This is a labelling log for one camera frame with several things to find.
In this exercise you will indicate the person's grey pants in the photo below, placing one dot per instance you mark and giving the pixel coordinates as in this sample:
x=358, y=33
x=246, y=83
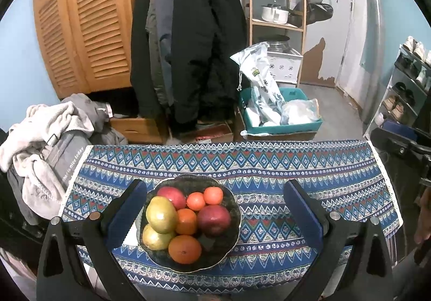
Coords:
x=414, y=277

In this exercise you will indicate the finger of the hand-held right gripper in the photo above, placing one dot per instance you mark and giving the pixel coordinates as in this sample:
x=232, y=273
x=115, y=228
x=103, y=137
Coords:
x=426, y=181
x=394, y=146

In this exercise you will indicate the white printed plastic bag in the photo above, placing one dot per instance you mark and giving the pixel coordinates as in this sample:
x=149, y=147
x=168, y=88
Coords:
x=261, y=85

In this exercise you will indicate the large orange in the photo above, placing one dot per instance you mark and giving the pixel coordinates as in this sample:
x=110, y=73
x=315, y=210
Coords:
x=184, y=248

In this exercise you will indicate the person's right hand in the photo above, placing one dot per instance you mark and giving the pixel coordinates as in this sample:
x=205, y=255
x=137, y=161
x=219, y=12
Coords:
x=423, y=220

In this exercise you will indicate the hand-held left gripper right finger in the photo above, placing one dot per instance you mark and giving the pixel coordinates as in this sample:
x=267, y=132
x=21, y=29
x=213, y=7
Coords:
x=303, y=213

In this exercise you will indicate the clear plastic bag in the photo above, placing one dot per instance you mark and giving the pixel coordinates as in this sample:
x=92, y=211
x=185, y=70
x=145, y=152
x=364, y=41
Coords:
x=299, y=112

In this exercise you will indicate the pile of grey-white clothes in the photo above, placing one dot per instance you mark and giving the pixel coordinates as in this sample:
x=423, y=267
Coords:
x=37, y=152

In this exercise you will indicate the grey hanging bag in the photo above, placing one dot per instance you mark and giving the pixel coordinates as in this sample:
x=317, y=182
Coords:
x=318, y=4

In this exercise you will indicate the group of assorted shoes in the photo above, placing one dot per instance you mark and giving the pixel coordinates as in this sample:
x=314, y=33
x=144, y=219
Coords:
x=407, y=78

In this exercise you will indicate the white shoe rack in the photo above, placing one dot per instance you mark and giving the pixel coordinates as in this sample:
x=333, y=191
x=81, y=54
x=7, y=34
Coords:
x=394, y=92

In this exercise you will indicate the large black coat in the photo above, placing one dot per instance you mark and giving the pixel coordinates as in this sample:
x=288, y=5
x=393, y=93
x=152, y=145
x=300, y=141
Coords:
x=202, y=41

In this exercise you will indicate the grey printed bag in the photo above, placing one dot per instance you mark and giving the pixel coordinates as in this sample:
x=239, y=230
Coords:
x=64, y=159

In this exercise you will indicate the yellow pear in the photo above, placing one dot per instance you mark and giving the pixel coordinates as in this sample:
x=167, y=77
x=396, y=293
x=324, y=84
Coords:
x=155, y=239

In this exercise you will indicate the red print cardboard box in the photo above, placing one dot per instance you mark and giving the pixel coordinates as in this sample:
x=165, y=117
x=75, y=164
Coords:
x=208, y=134

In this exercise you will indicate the thin black coat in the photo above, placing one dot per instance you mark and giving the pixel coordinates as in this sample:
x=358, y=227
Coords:
x=141, y=58

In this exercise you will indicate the grey jacket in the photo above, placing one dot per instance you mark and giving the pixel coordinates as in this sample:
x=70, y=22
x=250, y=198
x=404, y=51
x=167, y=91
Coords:
x=158, y=35

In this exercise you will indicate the small tangerine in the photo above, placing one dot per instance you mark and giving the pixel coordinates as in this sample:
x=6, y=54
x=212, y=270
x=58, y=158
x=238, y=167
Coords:
x=213, y=195
x=186, y=221
x=196, y=201

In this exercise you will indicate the white door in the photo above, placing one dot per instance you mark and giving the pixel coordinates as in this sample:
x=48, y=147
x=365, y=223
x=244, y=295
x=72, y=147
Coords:
x=357, y=24

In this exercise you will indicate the yellow green mango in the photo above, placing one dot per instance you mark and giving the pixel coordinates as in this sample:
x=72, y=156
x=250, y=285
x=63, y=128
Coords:
x=161, y=214

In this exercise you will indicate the wooden shelf rack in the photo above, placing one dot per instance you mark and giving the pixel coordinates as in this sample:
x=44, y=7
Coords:
x=252, y=21

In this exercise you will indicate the grey hoodie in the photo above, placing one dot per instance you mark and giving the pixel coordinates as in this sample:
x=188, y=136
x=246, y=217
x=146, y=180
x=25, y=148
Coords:
x=91, y=109

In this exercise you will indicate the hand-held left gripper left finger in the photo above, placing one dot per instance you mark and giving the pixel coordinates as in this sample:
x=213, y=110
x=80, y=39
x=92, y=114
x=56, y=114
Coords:
x=129, y=210

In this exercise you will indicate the teal storage box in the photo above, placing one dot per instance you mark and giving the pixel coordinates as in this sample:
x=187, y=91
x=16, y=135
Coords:
x=279, y=127

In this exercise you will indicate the pink red peach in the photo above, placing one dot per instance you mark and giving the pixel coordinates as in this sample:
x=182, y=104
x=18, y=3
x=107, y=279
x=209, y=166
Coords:
x=171, y=196

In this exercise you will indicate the steel pot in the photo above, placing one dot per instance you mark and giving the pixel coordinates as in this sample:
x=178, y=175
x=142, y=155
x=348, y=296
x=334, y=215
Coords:
x=277, y=43

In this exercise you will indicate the white pot with lid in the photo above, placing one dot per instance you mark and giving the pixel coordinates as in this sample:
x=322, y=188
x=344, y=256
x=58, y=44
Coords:
x=274, y=13

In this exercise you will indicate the blue patterned tablecloth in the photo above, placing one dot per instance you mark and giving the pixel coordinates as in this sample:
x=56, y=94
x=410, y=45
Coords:
x=269, y=169

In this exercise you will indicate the dark red apple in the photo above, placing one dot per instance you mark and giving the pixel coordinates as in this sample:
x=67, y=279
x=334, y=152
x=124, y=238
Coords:
x=213, y=220

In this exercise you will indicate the white plastic basket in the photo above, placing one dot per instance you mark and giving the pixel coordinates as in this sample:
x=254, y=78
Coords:
x=284, y=67

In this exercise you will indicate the wooden louvered wardrobe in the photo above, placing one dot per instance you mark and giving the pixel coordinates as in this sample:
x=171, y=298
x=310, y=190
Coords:
x=80, y=18

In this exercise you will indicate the dark green glass bowl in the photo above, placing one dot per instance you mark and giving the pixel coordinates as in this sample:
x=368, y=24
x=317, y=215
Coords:
x=222, y=247

